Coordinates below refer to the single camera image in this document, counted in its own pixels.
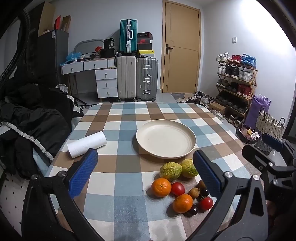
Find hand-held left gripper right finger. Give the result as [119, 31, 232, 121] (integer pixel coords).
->
[185, 149, 270, 241]

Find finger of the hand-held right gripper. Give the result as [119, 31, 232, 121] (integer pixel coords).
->
[262, 133, 296, 160]
[242, 144, 277, 168]

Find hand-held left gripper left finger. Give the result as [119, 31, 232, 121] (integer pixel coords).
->
[22, 148, 102, 241]

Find yellow-green guava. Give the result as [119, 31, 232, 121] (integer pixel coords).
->
[180, 159, 199, 178]
[159, 162, 182, 181]

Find red tomato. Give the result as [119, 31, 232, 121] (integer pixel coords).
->
[171, 182, 186, 196]
[198, 197, 213, 211]

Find orange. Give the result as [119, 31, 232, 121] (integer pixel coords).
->
[172, 194, 194, 214]
[151, 178, 172, 198]

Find cream round plate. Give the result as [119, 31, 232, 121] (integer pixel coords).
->
[136, 119, 197, 159]

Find dark woven basket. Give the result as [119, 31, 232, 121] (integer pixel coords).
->
[253, 138, 274, 156]

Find light woven basket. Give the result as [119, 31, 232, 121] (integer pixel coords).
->
[255, 107, 286, 141]

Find black basket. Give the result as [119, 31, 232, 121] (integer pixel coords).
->
[235, 124, 263, 145]

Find white paper towel roll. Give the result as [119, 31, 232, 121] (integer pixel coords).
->
[67, 131, 107, 159]

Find purple bag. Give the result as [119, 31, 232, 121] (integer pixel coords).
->
[244, 94, 271, 130]

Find small cardboard box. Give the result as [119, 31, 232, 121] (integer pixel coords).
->
[208, 102, 226, 114]

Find gold shoe rack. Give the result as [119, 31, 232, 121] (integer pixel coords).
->
[216, 59, 258, 126]

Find scattered shoes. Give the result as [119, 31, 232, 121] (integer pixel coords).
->
[179, 91, 218, 105]

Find pile of black clothes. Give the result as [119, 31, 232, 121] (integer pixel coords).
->
[0, 76, 84, 179]

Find white dotted sheet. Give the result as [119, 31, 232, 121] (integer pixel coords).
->
[0, 148, 58, 241]

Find rows of assorted shoes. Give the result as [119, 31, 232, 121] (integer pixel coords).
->
[216, 52, 257, 126]

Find white desk with drawers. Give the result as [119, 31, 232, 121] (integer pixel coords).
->
[60, 57, 118, 102]

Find white suitcase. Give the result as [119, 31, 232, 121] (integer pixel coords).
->
[116, 55, 136, 100]

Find silver suitcase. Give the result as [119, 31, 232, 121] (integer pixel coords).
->
[136, 57, 159, 102]

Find blue plastic bag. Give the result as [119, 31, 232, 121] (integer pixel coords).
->
[66, 51, 81, 62]

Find dark grey refrigerator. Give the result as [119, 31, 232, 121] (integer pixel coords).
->
[37, 30, 69, 93]

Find wooden door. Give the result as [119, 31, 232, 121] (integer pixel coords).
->
[162, 0, 201, 93]

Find arched mirror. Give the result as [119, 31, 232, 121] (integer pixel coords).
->
[74, 39, 104, 58]

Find yellow and black shoe box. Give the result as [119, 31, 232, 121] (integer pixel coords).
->
[137, 49, 155, 58]

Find teal suitcase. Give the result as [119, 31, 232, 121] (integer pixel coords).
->
[120, 19, 138, 56]

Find brown cardboard box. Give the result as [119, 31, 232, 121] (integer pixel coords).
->
[61, 15, 72, 33]

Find tall cardboard box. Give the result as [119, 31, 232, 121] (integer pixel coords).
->
[38, 2, 56, 36]

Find black ribbed hose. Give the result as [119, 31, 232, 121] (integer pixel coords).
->
[0, 5, 42, 79]

